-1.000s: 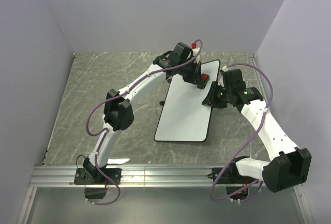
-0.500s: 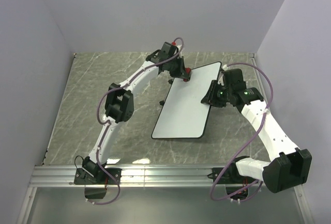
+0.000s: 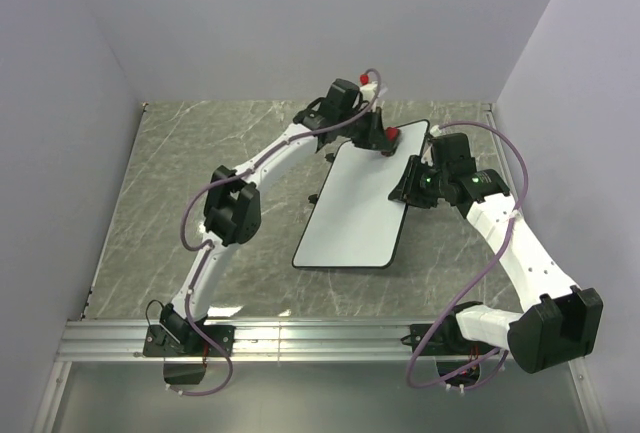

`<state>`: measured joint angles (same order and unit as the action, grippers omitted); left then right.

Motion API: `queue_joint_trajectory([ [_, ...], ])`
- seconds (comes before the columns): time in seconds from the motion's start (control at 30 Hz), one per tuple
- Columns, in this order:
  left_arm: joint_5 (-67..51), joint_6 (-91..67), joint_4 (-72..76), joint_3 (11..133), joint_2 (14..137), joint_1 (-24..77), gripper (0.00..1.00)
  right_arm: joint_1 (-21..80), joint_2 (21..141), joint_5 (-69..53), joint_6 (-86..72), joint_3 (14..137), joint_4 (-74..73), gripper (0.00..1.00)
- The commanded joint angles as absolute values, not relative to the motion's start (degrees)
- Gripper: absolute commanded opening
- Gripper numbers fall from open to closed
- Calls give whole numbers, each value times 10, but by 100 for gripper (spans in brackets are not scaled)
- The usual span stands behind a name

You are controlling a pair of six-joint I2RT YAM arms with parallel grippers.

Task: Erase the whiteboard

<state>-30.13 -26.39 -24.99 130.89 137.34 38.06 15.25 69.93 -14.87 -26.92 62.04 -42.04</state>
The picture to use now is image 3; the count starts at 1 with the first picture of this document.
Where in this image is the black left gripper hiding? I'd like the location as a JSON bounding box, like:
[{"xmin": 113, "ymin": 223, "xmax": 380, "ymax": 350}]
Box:
[{"xmin": 340, "ymin": 109, "xmax": 394, "ymax": 155}]

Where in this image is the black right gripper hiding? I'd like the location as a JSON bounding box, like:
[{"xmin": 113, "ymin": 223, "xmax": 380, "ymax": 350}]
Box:
[{"xmin": 386, "ymin": 156, "xmax": 445, "ymax": 210}]

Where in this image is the red whiteboard eraser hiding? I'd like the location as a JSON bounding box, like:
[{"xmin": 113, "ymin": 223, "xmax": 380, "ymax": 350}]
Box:
[{"xmin": 381, "ymin": 127, "xmax": 401, "ymax": 157}]

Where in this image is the white whiteboard black frame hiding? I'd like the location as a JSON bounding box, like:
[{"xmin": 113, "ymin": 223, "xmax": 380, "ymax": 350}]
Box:
[{"xmin": 292, "ymin": 119, "xmax": 429, "ymax": 269}]

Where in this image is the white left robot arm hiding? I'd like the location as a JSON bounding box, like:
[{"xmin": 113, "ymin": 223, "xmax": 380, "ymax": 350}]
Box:
[{"xmin": 160, "ymin": 68, "xmax": 400, "ymax": 355}]

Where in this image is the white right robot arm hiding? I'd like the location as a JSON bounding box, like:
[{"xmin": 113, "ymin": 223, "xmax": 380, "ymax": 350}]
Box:
[{"xmin": 389, "ymin": 131, "xmax": 604, "ymax": 373}]

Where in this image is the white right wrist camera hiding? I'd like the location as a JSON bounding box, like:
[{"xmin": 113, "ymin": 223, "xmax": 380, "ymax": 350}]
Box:
[{"xmin": 429, "ymin": 125, "xmax": 447, "ymax": 137}]

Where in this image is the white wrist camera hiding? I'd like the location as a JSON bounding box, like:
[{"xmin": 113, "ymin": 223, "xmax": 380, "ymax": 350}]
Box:
[
  {"xmin": 359, "ymin": 73, "xmax": 388, "ymax": 108},
  {"xmin": 429, "ymin": 125, "xmax": 447, "ymax": 137}
]

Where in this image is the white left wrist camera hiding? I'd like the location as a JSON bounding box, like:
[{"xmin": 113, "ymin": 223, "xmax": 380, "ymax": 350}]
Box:
[{"xmin": 359, "ymin": 73, "xmax": 388, "ymax": 108}]

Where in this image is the aluminium mounting rail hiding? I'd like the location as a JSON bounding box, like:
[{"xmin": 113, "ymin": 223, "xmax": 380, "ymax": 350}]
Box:
[{"xmin": 55, "ymin": 317, "xmax": 431, "ymax": 363}]

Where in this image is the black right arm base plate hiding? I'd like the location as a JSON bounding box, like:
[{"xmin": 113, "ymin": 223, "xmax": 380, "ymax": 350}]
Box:
[{"xmin": 400, "ymin": 319, "xmax": 493, "ymax": 356}]

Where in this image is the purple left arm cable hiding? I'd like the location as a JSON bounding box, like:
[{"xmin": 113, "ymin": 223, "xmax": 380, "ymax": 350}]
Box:
[{"xmin": 179, "ymin": 68, "xmax": 384, "ymax": 397}]

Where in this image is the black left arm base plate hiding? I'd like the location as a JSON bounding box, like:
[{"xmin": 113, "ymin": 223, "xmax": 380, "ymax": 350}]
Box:
[{"xmin": 142, "ymin": 324, "xmax": 235, "ymax": 358}]

